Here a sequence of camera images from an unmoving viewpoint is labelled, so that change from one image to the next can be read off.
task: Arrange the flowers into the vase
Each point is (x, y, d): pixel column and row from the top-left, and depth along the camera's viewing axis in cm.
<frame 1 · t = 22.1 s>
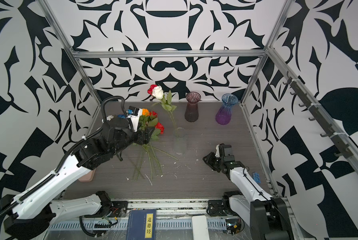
left hand: (147, 123, 65), fingers open
right hand: (205, 157, 86), fingers open
clear glass vase: (180, 141, 87), point 12 cm above the table
dark purple glass vase: (191, 111, 102), point 12 cm above the table
blue purple glass vase: (223, 115, 102), point 10 cm above the table
white rose stem: (165, 101, 77), point 34 cm above the table

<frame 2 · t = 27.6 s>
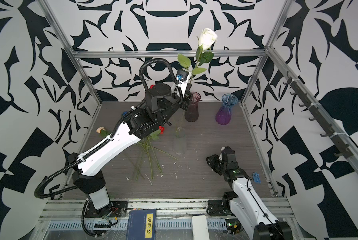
left hand: (188, 80, 57), fingers closed
right hand: (208, 158, 85), fingers open
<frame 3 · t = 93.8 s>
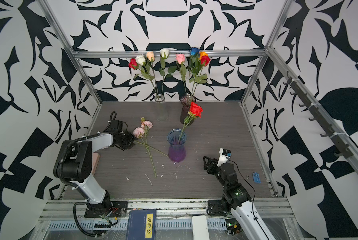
left hand: (137, 136, 97), fingers open
right hand: (208, 158, 82), fingers open
blue purple glass vase: (176, 138, 83), point 17 cm above the table
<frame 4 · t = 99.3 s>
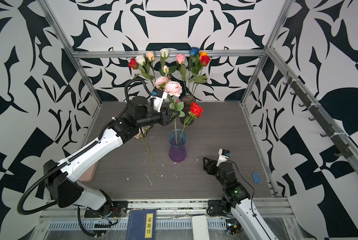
left hand: (178, 108, 67), fingers open
right hand: (208, 159, 83), fingers open
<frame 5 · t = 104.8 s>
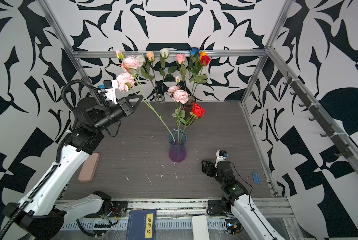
left hand: (142, 93, 58), fingers closed
right hand: (206, 162, 85), fingers open
